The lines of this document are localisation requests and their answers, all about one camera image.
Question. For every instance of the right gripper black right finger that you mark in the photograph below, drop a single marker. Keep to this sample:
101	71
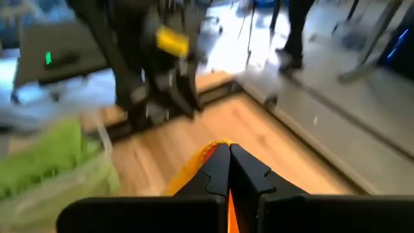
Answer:
249	181

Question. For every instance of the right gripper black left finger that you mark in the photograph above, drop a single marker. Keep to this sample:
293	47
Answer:
210	181

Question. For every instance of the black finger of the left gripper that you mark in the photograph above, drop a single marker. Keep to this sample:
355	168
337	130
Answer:
168	89
191	90

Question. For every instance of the orange microfiber towel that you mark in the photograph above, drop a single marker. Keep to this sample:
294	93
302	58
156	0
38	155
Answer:
189	171

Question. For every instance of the green microfiber towel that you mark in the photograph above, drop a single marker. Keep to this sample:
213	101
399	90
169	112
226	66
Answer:
48	152

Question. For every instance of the clear plastic basket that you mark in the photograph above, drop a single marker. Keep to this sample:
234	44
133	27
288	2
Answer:
48	207

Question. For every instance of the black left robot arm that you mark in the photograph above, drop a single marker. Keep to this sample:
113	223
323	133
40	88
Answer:
106	48

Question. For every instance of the yellow tape tag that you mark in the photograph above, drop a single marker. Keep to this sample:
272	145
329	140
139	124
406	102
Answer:
173	41

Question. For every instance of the black tripod stand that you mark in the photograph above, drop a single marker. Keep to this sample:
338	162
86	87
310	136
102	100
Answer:
249	32

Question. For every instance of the grey desk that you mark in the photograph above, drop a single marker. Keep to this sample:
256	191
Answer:
64	39

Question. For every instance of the black computer mouse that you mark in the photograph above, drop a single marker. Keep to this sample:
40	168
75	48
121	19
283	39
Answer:
61	59

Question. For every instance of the person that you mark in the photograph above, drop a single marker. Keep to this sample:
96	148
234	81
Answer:
294	32

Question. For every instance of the white printed bag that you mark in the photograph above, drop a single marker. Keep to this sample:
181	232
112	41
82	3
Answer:
48	108

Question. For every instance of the grey metal table leg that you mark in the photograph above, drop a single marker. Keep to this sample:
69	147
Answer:
372	42

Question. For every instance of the black computer case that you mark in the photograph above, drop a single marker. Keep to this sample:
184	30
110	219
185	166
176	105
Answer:
399	48

